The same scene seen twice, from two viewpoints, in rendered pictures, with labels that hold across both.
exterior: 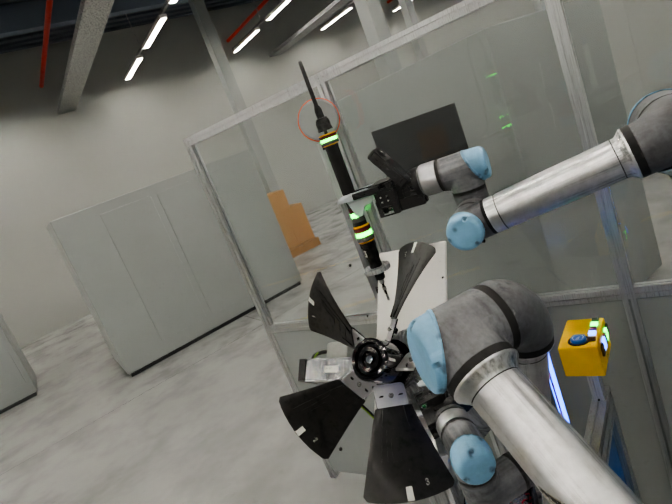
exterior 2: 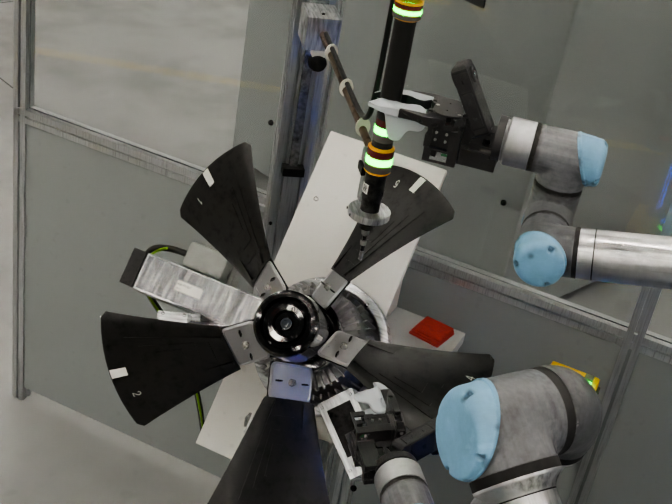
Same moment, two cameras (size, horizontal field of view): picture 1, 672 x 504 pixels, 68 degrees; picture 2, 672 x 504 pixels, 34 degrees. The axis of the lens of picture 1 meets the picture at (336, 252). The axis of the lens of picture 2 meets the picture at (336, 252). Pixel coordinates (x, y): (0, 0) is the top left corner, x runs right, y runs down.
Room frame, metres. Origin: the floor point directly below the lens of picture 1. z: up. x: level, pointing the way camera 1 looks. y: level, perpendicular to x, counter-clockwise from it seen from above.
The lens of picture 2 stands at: (-0.27, 0.44, 2.31)
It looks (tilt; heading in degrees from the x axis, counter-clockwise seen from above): 30 degrees down; 342
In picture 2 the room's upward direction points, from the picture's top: 10 degrees clockwise
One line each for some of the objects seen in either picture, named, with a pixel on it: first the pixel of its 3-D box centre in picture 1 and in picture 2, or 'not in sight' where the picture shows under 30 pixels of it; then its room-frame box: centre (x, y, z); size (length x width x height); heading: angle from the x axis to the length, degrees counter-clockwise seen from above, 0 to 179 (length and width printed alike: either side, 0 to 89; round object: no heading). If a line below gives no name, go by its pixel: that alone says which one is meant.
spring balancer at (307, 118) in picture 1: (318, 120); not in sight; (1.96, -0.12, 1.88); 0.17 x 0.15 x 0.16; 52
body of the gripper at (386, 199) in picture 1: (399, 191); (464, 134); (1.19, -0.19, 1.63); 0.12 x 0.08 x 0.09; 62
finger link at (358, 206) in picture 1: (356, 205); (395, 122); (1.21, -0.09, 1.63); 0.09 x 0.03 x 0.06; 71
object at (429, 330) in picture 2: not in sight; (432, 330); (1.73, -0.46, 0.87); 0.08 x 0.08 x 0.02; 42
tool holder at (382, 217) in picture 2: (370, 252); (372, 186); (1.25, -0.08, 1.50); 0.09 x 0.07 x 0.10; 177
